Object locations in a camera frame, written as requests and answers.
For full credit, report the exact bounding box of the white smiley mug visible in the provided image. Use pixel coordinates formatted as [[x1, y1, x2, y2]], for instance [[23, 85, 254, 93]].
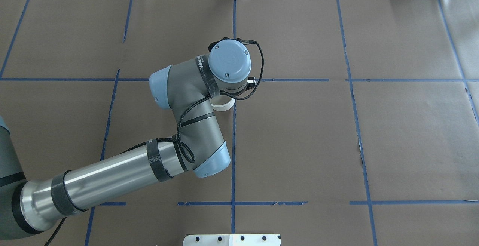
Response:
[[210, 95, 236, 112]]

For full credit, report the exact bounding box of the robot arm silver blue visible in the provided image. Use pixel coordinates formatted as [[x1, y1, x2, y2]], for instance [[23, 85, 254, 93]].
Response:
[[1, 38, 262, 240]]

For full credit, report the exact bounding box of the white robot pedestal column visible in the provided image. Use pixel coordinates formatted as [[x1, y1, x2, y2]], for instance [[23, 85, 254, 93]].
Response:
[[183, 234, 282, 246]]

